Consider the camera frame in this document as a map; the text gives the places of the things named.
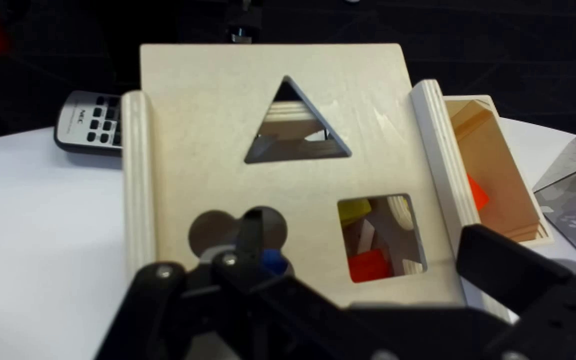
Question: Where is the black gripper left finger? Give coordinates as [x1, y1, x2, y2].
[94, 205, 384, 360]

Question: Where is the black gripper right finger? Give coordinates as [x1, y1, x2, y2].
[454, 224, 576, 360]

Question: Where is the wooden lid with shape holes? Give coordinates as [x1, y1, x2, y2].
[139, 41, 469, 309]

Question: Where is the blue block inside box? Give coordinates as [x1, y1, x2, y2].
[262, 247, 288, 275]

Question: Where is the yellow block inside box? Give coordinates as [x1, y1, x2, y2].
[338, 196, 374, 227]

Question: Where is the wooden shape sorter box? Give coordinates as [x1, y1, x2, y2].
[120, 78, 525, 326]

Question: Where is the red block in tray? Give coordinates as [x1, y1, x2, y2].
[466, 172, 493, 212]

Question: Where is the black remote control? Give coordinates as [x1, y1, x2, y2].
[52, 87, 126, 157]

